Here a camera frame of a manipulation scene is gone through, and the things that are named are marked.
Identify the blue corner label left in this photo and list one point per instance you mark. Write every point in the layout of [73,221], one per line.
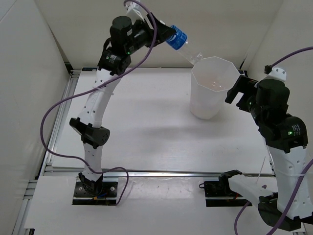
[89,68]

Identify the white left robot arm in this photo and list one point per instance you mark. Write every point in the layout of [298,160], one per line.
[88,124]

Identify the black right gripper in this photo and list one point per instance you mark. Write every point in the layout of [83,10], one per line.
[245,85]

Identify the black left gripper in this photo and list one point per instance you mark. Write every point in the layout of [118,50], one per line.
[164,32]

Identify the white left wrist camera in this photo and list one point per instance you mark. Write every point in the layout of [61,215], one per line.
[133,12]

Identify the aluminium table rail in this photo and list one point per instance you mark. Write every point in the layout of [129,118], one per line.
[62,171]
[62,112]

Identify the clear bottle blue label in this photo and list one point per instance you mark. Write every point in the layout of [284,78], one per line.
[182,45]

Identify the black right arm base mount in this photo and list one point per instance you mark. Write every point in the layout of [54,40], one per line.
[218,193]

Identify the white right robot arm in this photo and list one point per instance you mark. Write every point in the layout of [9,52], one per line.
[286,138]

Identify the aluminium left table rail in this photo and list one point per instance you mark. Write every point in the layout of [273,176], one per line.
[62,112]

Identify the aluminium front table rail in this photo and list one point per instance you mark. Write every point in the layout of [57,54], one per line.
[62,171]

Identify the white octagonal bin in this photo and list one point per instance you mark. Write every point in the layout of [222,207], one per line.
[211,78]

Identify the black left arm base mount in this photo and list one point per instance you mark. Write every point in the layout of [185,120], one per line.
[105,196]

